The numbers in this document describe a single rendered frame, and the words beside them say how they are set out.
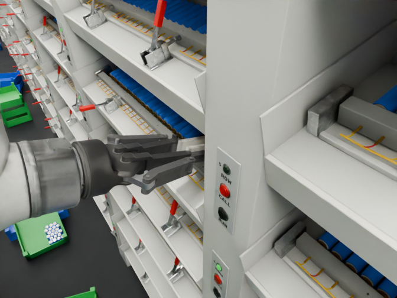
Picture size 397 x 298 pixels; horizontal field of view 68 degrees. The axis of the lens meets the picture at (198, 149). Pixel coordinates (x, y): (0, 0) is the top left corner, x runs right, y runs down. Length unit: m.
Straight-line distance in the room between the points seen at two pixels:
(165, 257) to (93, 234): 0.86
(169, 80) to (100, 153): 0.14
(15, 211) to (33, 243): 1.41
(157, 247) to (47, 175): 0.63
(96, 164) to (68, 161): 0.03
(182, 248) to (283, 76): 0.51
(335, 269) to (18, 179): 0.37
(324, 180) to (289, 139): 0.06
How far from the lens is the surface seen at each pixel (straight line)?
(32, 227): 1.81
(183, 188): 0.53
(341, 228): 0.28
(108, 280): 1.55
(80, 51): 0.91
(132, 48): 0.55
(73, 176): 0.37
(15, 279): 1.72
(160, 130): 0.62
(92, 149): 0.39
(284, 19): 0.24
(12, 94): 3.01
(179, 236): 0.71
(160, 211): 0.76
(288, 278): 0.44
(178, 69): 0.44
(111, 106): 0.77
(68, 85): 1.45
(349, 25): 0.31
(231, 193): 0.36
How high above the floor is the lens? 1.31
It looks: 37 degrees down
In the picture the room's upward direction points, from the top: straight up
